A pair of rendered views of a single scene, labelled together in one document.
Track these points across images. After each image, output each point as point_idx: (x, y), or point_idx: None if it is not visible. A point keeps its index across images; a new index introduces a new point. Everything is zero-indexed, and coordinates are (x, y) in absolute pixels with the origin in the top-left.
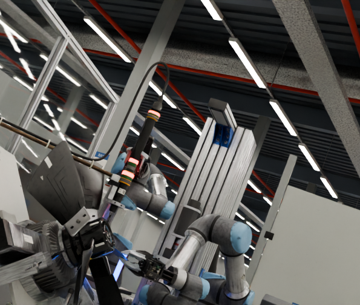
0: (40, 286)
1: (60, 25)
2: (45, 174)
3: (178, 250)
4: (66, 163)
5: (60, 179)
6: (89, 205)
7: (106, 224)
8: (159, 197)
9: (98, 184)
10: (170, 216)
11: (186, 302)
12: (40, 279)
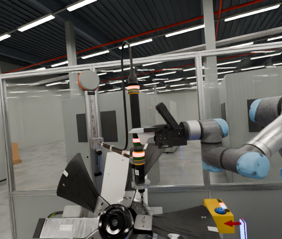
0: None
1: (185, 55)
2: (65, 181)
3: None
4: (77, 168)
5: (74, 181)
6: (131, 187)
7: (122, 209)
8: (232, 151)
9: (150, 162)
10: (253, 176)
11: None
12: None
